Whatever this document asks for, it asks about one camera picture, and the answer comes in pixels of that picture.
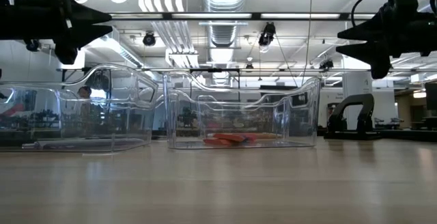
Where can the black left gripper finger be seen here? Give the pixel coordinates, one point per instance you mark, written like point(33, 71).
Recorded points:
point(87, 15)
point(88, 34)

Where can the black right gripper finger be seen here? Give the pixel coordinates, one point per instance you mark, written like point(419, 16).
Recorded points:
point(368, 29)
point(368, 51)

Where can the clear plastic bin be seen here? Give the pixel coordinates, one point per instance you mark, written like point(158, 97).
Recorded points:
point(239, 114)
point(143, 97)
point(177, 121)
point(102, 128)

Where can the yellow orange wooden pencil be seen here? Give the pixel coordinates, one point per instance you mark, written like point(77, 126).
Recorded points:
point(268, 135)

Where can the orange eraser with oval print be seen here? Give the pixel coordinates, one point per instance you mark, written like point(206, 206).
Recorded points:
point(228, 137)

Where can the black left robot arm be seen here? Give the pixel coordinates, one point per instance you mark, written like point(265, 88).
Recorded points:
point(12, 22)

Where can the black ceiling spotlight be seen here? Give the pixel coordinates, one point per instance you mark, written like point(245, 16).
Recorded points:
point(267, 34)
point(149, 39)
point(32, 45)

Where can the black arch-shaped stand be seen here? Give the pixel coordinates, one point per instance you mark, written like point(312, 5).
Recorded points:
point(367, 114)

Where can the black monitor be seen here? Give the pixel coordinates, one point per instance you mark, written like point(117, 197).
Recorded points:
point(431, 96)

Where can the person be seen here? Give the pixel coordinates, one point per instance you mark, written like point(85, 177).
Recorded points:
point(85, 111)

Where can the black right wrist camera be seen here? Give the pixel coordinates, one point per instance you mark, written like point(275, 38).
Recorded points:
point(380, 67)

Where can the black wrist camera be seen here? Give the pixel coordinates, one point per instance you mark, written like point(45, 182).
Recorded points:
point(66, 51)
point(380, 67)

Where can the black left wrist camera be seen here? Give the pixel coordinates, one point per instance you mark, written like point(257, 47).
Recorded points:
point(66, 51)

